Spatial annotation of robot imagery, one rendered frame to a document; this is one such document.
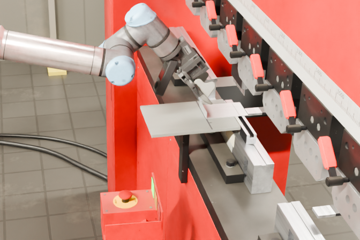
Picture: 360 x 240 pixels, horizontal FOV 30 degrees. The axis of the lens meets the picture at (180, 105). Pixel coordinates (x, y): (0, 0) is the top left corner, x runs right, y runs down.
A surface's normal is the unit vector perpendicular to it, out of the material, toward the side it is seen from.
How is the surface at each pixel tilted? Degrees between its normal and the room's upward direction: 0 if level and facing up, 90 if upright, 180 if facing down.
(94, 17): 90
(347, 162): 90
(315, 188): 0
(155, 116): 0
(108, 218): 90
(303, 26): 90
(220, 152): 0
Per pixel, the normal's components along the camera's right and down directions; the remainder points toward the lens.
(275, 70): -0.97, 0.08
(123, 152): 0.23, 0.46
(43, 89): 0.04, -0.89
